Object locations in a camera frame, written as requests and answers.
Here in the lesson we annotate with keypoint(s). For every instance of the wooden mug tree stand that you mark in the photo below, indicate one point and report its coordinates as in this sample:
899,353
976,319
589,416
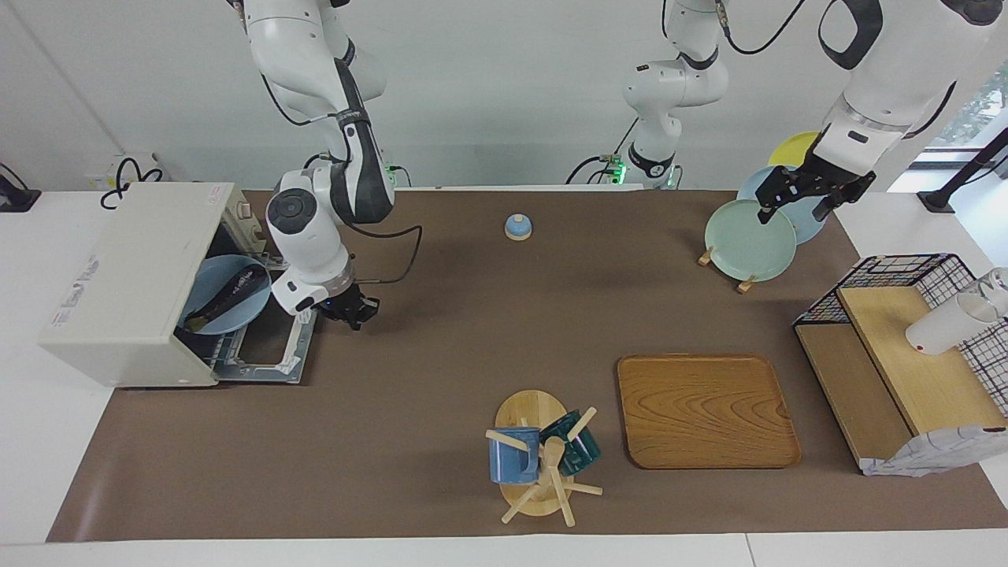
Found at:
531,409

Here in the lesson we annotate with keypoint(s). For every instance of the pale green plate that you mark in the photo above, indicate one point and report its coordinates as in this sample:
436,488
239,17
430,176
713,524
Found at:
748,244

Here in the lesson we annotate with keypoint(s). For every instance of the yellow plate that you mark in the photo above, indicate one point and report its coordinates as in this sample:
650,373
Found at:
795,150

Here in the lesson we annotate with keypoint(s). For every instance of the clear glass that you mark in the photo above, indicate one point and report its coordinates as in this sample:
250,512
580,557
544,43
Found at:
996,291

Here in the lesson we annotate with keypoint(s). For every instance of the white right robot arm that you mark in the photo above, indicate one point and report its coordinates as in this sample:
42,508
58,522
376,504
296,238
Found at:
307,228

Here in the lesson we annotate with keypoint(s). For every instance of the blue mug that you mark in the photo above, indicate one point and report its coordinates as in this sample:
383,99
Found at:
510,465

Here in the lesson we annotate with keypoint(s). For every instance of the beige toaster oven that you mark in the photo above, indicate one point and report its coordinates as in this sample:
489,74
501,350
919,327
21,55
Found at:
134,276

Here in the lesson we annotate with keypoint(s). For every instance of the wooden serving tray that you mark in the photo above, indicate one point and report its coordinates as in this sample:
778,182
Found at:
707,411

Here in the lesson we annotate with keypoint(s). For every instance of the wooden plate rack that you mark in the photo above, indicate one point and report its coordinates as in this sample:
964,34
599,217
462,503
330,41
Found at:
746,285

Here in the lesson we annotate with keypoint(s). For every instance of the light blue racked plate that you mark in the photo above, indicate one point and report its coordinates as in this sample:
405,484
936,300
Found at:
811,224

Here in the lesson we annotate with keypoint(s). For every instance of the white cup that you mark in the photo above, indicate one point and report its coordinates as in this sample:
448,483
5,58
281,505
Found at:
945,327

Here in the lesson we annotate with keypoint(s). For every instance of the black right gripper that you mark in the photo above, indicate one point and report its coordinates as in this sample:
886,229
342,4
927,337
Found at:
340,303

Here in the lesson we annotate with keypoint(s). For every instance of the dark purple eggplant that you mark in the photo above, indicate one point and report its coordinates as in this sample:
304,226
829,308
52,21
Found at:
236,287

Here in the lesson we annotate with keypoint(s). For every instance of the black camera stand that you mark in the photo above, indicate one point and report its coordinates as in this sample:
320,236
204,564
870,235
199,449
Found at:
965,173

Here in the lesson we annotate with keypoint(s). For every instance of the brown table mat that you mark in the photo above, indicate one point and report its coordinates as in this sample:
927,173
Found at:
488,346

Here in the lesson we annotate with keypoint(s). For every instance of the black clamp mount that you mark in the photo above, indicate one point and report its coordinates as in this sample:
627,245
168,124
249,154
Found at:
16,197

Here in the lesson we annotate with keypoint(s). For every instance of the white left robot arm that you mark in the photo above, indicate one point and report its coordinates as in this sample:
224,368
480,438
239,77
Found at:
890,63

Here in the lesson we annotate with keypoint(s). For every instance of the dark green mug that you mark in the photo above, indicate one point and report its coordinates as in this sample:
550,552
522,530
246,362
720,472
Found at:
581,450

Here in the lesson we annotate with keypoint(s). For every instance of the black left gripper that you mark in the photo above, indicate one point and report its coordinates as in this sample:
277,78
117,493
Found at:
819,183

